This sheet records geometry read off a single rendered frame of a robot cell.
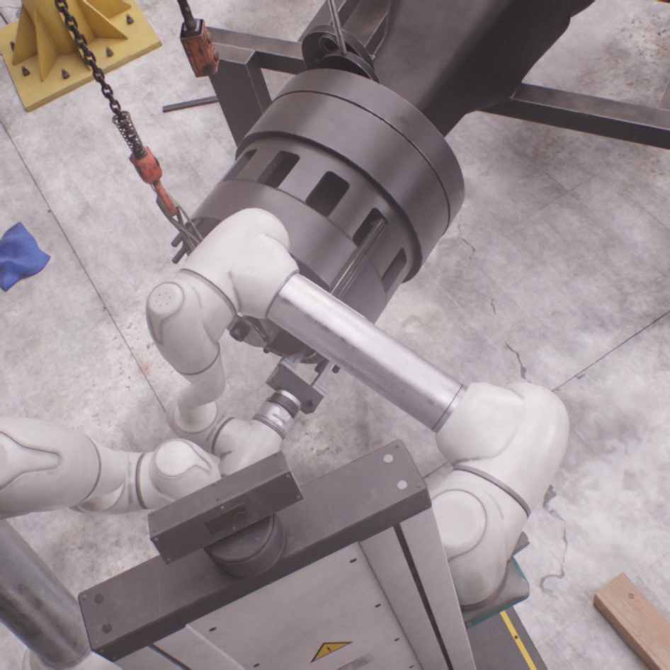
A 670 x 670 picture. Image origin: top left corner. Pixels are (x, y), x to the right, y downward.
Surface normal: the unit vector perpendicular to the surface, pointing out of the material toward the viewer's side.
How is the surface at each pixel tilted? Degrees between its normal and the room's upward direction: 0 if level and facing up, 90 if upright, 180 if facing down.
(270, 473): 29
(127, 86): 0
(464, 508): 10
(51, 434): 70
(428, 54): 6
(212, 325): 88
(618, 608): 0
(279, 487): 62
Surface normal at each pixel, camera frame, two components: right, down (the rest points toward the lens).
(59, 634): 0.68, 0.44
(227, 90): -0.44, 0.79
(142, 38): -0.20, -0.54
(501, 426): 0.05, -0.39
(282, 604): 0.39, 0.73
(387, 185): 0.48, -0.10
